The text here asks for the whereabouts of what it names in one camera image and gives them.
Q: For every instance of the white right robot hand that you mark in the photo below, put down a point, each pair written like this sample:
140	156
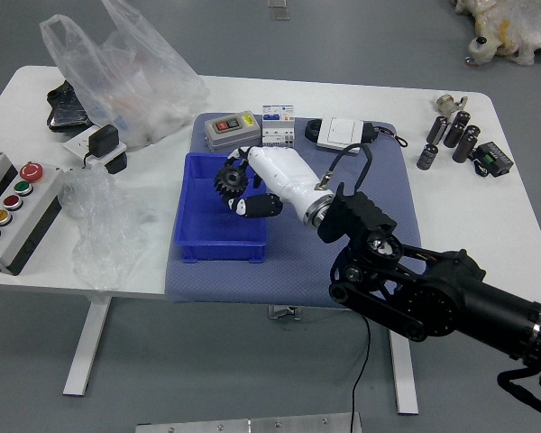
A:
281	173

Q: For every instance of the big black gear nut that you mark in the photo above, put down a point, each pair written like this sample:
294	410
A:
230	181

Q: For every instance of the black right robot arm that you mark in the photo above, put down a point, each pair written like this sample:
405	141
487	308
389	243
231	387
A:
433	293

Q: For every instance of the blue plastic box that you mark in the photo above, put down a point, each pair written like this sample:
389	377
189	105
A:
216	234

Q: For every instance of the grey coloured-button control box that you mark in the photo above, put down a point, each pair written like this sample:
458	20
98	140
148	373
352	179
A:
13	216

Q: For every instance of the white circuit breaker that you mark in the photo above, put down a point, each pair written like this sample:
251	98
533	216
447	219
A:
278	124

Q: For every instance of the blue-grey cushion mat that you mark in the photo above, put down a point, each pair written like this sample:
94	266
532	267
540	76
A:
297	261

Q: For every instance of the dark cylindrical capacitor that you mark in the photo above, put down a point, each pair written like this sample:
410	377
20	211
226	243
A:
437	129
462	150
472	133
453	135
428	156
461	118

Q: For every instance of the grey floor fixture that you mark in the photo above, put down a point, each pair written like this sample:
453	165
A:
279	9

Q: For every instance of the small black block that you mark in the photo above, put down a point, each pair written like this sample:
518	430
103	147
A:
117	163

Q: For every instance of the large clear plastic bag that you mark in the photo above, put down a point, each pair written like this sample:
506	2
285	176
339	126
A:
126	90

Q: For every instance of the silver metal fitting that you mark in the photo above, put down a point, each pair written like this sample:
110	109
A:
448	104

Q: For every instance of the black power adapter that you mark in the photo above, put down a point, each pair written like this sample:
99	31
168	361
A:
103	140

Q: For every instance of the crumpled clear plastic bag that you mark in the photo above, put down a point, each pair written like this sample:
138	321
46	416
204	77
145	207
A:
99	225

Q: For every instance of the white socket plate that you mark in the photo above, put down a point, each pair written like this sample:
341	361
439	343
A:
74	146

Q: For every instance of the black driver module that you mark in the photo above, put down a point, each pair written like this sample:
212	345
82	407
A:
493	158

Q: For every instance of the black plastic pouch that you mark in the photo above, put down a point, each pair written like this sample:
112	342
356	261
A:
65	110

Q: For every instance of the white table leg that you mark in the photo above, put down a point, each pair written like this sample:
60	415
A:
88	347
403	374

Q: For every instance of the plastic-wrapped white object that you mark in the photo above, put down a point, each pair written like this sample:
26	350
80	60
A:
509	27

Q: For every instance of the grey push-button switch box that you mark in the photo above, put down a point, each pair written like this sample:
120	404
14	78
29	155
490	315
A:
230	131

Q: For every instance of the white wall switch panel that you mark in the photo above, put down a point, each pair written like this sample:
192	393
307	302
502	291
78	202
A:
340	133

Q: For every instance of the grey table frame bracket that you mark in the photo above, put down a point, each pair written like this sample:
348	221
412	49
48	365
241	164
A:
286	312

